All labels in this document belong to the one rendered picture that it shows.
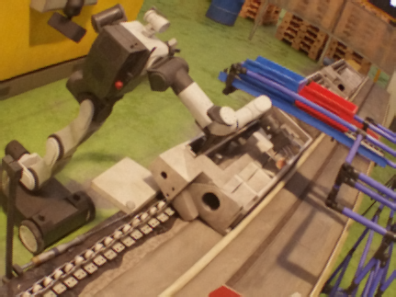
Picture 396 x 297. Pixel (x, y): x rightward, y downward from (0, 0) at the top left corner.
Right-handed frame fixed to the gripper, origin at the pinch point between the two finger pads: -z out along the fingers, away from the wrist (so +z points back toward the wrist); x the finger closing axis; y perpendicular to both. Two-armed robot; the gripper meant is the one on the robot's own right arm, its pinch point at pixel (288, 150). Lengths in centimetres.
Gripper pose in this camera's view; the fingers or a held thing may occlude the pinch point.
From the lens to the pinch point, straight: 220.4
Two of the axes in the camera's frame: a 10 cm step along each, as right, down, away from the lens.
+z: -5.8, -8.1, 0.4
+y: -4.5, 2.9, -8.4
